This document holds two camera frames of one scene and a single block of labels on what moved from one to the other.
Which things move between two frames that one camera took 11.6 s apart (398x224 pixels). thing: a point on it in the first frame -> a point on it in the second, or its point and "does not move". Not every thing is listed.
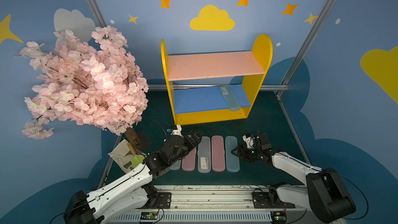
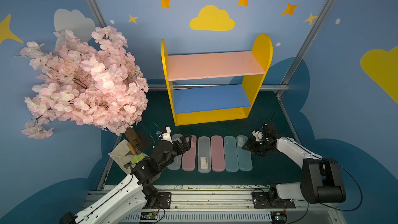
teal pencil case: x=229 y=98 -> x=244 y=157
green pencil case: x=232 y=162 does not move
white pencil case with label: x=204 y=155 does not move
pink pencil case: x=188 y=161 does not move
